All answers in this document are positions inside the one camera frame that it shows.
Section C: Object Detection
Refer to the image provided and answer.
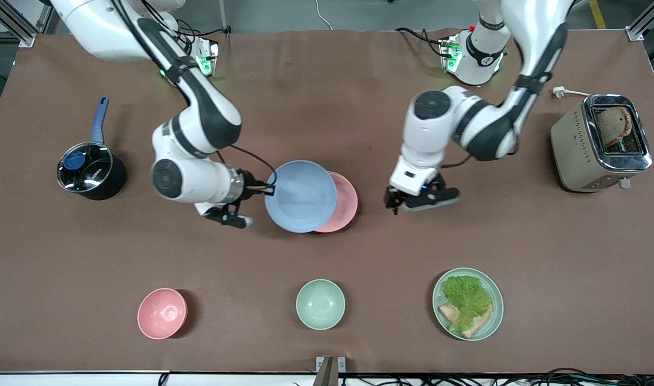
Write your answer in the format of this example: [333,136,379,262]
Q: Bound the pink shallow plate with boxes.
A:
[314,172,359,234]

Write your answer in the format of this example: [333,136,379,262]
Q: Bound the white toaster plug cable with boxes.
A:
[552,86,593,99]

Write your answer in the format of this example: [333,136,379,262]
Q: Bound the brown bread slice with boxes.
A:
[439,302,494,338]

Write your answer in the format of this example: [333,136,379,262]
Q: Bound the green lettuce leaf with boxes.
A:
[441,275,493,333]

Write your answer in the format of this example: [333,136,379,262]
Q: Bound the glass lid with blue knob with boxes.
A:
[57,142,114,192]

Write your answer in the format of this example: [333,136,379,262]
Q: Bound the metal table edge bracket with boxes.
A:
[315,356,347,386]

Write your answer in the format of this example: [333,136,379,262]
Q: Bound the aluminium frame profile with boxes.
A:
[0,0,38,48]
[626,0,654,42]

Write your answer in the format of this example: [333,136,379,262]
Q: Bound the pink bowl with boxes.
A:
[137,288,188,340]

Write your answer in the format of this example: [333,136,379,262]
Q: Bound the blue shallow plate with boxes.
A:
[264,160,338,234]

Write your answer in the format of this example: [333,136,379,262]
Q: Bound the green plate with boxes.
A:
[432,267,504,342]

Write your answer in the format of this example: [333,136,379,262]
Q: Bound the toasted bread slice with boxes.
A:
[596,106,633,148]

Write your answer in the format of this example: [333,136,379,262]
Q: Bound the beige chrome toaster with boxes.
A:
[551,94,653,192]

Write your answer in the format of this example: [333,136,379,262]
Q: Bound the black pot with blue handle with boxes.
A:
[56,95,128,202]

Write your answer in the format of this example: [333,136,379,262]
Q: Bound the black arm base cable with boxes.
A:
[396,27,445,57]
[174,19,232,41]

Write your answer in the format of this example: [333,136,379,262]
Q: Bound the green bowl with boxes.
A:
[296,279,346,330]

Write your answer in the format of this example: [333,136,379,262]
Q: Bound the black floor cable bundle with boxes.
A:
[348,367,654,386]

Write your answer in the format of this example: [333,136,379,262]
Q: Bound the arm base box green light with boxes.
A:
[196,38,220,76]
[440,36,462,73]

